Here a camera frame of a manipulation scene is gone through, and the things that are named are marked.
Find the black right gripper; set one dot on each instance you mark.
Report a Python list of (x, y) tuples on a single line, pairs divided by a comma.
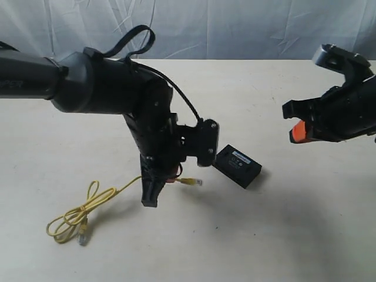
[(338, 115)]

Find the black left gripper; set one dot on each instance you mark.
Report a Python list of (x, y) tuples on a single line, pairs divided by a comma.
[(154, 129)]

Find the small black network box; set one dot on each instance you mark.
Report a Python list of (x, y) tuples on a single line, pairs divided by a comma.
[(237, 166)]

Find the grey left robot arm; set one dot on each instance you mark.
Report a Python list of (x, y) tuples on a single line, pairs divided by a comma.
[(84, 82)]

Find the white backdrop cloth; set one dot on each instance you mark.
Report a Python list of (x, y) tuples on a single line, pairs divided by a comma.
[(193, 29)]

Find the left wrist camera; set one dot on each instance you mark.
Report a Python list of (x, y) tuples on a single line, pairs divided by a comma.
[(200, 141)]

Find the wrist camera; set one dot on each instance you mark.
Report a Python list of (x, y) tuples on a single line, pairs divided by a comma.
[(339, 60), (200, 141)]

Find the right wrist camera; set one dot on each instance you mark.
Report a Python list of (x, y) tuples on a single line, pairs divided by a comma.
[(339, 60)]

